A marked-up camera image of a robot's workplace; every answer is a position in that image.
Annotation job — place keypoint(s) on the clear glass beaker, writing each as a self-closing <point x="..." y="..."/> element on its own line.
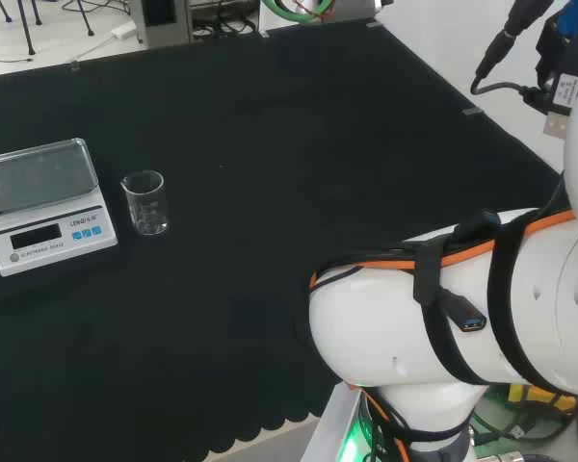
<point x="147" y="207"/>

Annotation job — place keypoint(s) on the black bench cloth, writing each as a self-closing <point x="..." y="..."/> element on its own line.
<point x="270" y="168"/>

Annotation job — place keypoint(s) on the white electronic balance steel pan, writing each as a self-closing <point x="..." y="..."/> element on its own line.
<point x="53" y="240"/>

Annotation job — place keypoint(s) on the white power adapter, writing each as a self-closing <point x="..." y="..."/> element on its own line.
<point x="123" y="32"/>

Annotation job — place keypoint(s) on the black tripod legs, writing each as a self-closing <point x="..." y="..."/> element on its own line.
<point x="83" y="19"/>
<point x="26" y="29"/>

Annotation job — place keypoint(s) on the black blue camera mount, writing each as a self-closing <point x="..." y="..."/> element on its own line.
<point x="566" y="58"/>

